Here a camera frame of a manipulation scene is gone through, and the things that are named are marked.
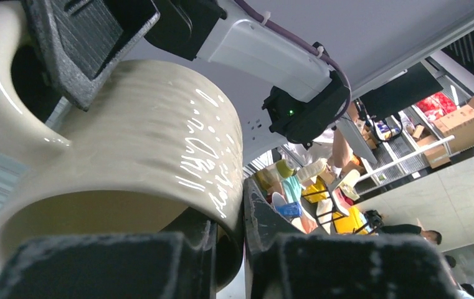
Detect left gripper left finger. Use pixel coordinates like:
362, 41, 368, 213
0, 208, 217, 298

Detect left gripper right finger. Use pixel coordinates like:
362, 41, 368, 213
243, 179, 458, 298

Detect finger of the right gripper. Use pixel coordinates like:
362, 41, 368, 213
21, 0, 160, 111

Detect cream cup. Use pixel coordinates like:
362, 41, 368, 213
0, 1, 243, 289

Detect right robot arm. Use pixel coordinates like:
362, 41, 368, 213
22, 1, 351, 144

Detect person in black shirt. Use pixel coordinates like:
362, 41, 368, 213
380, 224, 442, 245

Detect cardboard boxes on shelf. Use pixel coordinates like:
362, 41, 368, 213
417, 97, 474, 169

